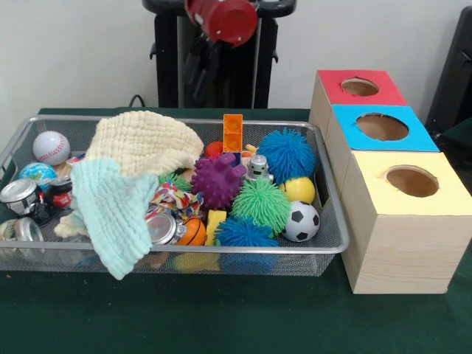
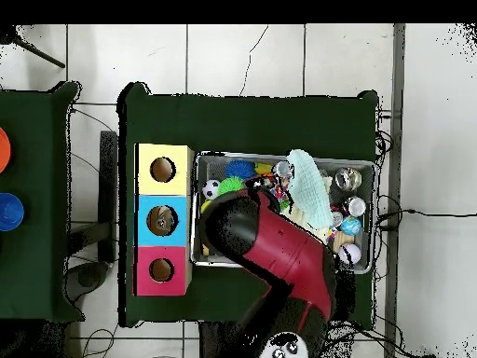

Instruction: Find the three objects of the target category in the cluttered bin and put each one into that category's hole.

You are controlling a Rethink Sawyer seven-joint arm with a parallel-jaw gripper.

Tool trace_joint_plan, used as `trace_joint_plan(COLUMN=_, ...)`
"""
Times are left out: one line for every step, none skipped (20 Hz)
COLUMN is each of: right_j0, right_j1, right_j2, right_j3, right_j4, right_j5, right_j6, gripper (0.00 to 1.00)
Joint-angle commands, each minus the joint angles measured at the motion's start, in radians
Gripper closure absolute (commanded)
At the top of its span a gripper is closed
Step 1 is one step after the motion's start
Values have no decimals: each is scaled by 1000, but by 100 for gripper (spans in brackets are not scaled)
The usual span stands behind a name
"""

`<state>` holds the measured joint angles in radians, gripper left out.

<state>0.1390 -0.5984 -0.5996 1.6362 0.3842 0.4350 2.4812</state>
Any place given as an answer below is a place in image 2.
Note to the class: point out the crushed red silver can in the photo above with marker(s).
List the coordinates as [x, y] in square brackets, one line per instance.
[283, 168]

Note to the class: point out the cream knitted cloth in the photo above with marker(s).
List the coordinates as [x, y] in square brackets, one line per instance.
[296, 216]

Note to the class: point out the mint knitted cloth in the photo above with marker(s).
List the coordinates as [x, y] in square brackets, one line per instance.
[309, 186]

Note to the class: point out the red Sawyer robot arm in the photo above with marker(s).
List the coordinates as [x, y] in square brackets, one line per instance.
[290, 253]

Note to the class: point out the wooden box with three holes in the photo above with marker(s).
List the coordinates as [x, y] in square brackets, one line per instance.
[179, 223]

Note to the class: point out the green koosh ball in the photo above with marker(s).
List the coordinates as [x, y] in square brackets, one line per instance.
[231, 184]

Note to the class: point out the small blue koosh ball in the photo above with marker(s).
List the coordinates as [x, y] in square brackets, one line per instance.
[240, 169]

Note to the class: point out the black and white soccer ball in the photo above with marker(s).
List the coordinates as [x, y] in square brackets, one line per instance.
[211, 189]

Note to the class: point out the blue green globe ball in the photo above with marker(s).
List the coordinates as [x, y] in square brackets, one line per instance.
[351, 225]

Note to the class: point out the crushed black silver can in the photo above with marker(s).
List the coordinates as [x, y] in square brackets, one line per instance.
[356, 206]

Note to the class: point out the white baseball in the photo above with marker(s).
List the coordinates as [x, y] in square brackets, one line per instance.
[350, 254]

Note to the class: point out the black upright panel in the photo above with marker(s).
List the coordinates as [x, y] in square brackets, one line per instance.
[108, 186]

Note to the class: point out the dark green side tablecloth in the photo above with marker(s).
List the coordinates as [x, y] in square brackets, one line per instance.
[37, 261]

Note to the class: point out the blue bowl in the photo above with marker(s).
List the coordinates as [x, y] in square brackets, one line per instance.
[10, 212]

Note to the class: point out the orange bowl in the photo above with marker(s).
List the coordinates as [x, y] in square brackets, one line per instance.
[3, 149]

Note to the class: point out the black tripod leg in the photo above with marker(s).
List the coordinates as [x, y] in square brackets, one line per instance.
[41, 54]

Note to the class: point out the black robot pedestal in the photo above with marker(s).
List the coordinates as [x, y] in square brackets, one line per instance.
[214, 343]

